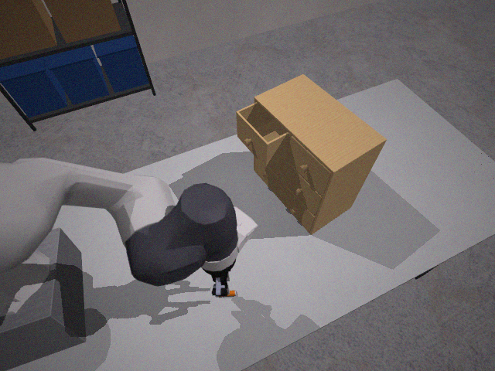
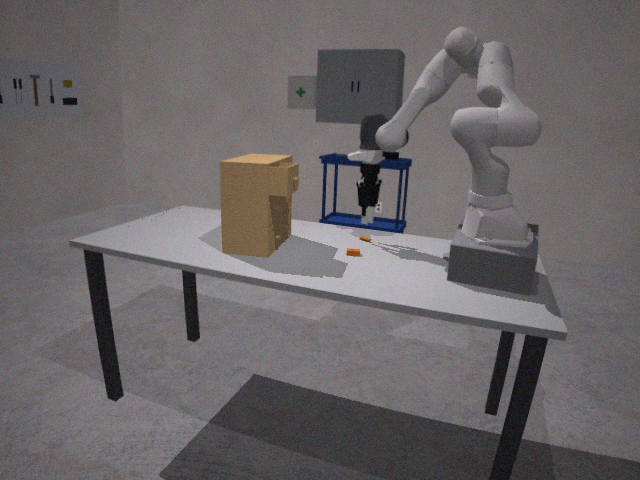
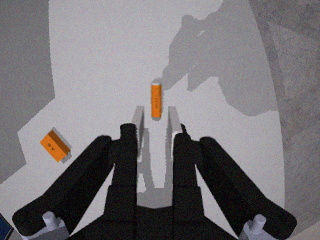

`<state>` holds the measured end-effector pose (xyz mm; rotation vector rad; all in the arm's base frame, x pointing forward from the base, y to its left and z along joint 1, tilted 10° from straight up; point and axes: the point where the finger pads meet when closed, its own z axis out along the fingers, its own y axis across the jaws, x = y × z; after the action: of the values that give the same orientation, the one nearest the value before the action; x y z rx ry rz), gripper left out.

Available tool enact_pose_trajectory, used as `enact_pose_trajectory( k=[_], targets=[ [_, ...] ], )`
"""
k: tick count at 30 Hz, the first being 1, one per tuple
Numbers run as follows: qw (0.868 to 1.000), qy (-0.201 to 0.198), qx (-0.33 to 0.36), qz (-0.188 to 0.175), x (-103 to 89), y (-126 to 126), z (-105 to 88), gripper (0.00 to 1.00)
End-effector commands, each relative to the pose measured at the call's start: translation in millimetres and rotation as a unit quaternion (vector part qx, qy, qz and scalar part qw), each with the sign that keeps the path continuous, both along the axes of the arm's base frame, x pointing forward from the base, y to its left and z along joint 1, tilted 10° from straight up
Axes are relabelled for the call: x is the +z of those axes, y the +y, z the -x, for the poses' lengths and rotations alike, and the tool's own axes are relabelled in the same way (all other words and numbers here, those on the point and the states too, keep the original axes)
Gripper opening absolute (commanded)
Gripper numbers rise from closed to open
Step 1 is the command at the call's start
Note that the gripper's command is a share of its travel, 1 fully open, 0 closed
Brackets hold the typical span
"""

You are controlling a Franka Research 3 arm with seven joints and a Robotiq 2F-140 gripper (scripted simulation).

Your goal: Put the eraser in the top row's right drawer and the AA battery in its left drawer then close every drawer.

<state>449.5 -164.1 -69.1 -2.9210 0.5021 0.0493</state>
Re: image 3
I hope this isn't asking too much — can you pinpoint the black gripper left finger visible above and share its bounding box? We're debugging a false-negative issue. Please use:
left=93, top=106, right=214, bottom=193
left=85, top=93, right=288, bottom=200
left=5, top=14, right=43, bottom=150
left=12, top=106, right=144, bottom=240

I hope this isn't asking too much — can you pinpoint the orange aa battery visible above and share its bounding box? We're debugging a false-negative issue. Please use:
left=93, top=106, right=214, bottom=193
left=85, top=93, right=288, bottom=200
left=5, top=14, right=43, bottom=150
left=151, top=81, right=162, bottom=117

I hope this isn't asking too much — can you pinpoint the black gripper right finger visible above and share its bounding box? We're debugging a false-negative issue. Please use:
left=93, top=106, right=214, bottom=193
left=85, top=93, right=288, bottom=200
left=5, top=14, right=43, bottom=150
left=168, top=106, right=297, bottom=240

